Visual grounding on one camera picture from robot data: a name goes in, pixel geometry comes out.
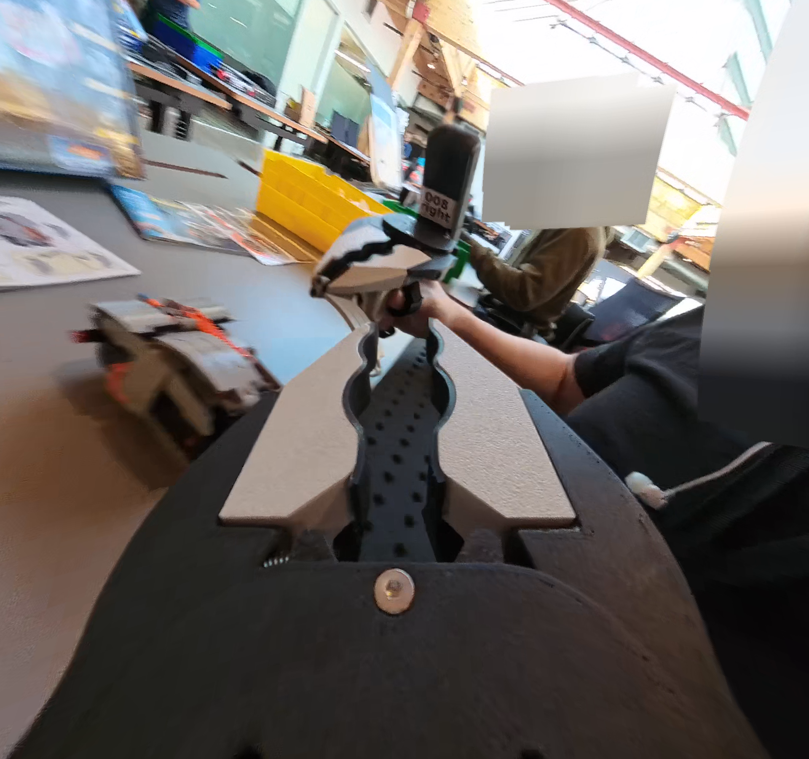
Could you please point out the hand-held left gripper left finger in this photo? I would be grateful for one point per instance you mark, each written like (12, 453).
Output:
(297, 455)

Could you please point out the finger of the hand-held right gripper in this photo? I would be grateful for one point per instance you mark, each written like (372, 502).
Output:
(379, 275)
(360, 237)

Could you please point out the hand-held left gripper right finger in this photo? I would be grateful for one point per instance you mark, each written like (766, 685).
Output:
(499, 455)

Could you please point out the grey orange toy robot assembly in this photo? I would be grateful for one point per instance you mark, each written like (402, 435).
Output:
(170, 354)

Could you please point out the person's right forearm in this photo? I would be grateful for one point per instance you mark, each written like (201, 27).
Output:
(505, 354)

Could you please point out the person's right hand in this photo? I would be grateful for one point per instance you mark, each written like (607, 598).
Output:
(436, 310)

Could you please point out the yellow plastic bin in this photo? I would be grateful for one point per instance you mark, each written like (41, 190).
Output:
(297, 221)
(322, 187)

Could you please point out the wooden easel board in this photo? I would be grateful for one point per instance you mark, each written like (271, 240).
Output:
(385, 139)

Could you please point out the black perforated tray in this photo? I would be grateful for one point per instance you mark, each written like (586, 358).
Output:
(401, 443)

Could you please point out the black mesh chair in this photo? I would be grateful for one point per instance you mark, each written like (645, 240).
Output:
(632, 310)

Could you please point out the blue leaflet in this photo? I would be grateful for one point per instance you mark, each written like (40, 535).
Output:
(158, 215)

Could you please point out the wooden work table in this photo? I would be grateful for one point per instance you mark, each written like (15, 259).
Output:
(208, 92)

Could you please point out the blue storage crate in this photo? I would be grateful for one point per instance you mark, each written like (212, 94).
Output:
(186, 44)

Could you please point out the open instruction booklet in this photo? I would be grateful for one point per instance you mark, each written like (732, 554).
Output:
(50, 247)

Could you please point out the blue robot kit box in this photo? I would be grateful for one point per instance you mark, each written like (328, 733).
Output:
(63, 57)

